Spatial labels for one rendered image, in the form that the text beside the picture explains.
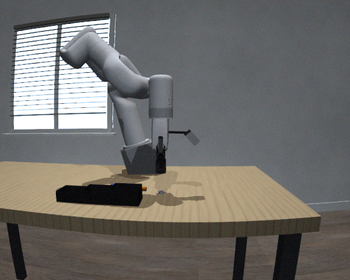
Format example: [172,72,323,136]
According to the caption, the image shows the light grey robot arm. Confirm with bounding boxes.
[59,26,173,149]

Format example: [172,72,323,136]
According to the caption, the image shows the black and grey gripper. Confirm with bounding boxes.
[149,117,172,173]

